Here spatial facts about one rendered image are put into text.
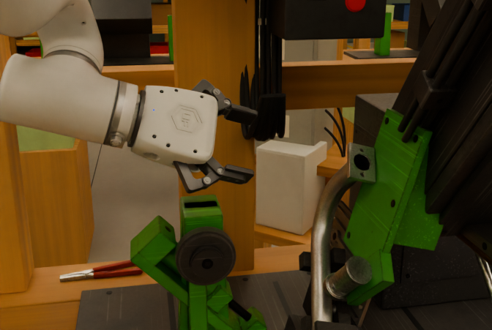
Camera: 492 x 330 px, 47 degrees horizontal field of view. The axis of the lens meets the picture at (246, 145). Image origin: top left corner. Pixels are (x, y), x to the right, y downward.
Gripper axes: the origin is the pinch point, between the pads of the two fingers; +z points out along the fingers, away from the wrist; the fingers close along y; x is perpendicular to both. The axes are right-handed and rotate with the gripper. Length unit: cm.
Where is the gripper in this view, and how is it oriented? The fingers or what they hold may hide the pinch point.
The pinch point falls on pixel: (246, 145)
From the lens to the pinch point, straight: 77.7
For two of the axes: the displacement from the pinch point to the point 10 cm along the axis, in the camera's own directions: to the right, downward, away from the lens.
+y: 0.6, -8.7, 4.8
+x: -3.6, 4.3, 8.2
